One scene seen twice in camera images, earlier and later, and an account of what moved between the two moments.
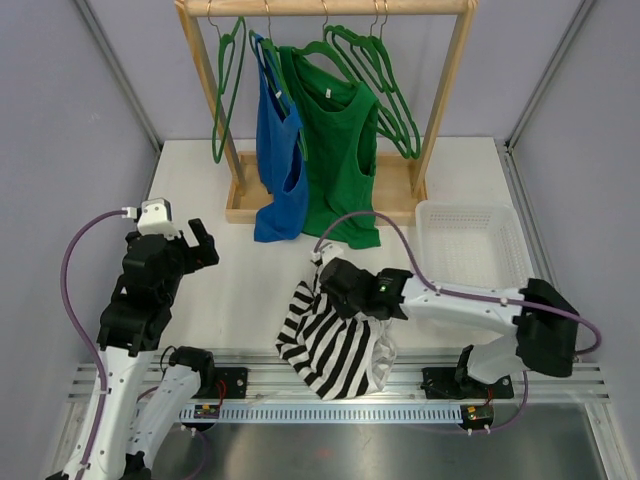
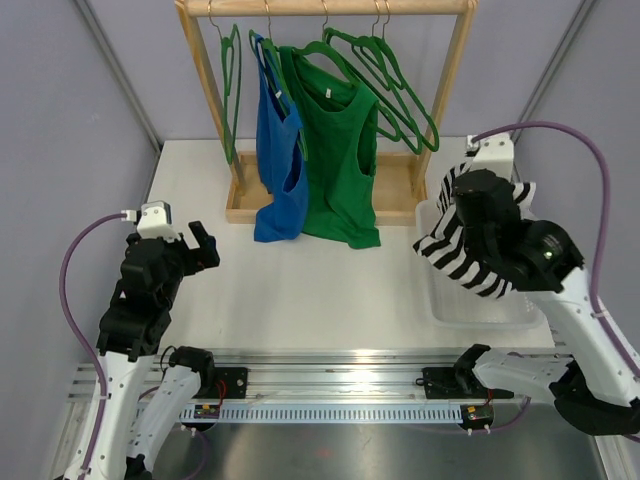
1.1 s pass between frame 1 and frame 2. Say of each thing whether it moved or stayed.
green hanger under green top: stayed
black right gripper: moved
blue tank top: stayed
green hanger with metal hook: moved
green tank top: stayed
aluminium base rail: stayed
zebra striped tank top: moved
